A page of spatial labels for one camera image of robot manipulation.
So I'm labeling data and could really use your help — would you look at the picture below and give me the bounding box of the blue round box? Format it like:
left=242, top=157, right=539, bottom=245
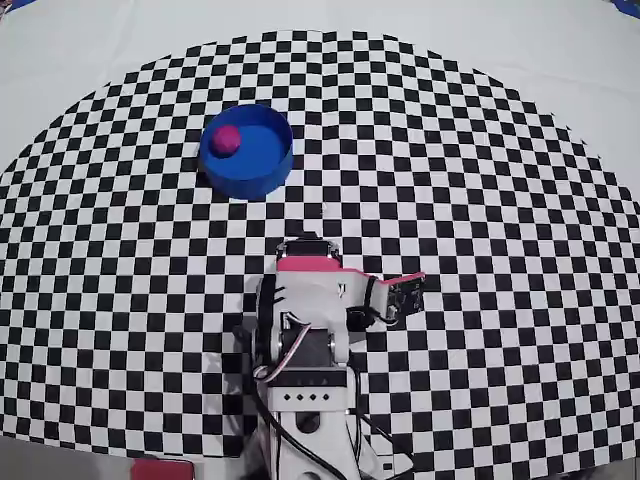
left=198, top=102, right=295, bottom=202

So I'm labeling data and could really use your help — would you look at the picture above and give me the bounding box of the thin black cable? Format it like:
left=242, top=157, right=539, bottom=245
left=344, top=367, right=417, bottom=474

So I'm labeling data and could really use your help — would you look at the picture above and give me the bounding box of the wrist camera on pink mount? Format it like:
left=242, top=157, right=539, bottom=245
left=368, top=271, right=427, bottom=329

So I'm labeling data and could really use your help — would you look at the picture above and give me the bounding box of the black camera cable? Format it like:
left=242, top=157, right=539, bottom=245
left=345, top=304, right=386, bottom=335

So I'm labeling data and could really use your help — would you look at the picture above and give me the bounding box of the white table cover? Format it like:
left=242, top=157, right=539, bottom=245
left=0, top=0, right=640, bottom=480

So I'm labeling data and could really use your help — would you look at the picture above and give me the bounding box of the thick black cable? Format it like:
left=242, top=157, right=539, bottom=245
left=230, top=323, right=289, bottom=480

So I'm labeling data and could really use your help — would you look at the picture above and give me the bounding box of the white red servo wire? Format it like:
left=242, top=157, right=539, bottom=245
left=252, top=319, right=315, bottom=387

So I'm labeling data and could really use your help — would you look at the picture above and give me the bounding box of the pink faceted ball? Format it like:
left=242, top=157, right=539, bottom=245
left=209, top=124, right=242, bottom=157

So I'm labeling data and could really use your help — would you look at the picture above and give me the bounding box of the black white checkerboard mat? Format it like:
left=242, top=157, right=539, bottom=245
left=0, top=29, right=640, bottom=474

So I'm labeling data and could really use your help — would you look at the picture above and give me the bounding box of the red flat object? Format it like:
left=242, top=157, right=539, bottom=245
left=130, top=458, right=194, bottom=480

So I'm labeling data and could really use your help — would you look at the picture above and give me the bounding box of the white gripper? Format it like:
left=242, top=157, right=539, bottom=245
left=254, top=267, right=375, bottom=351

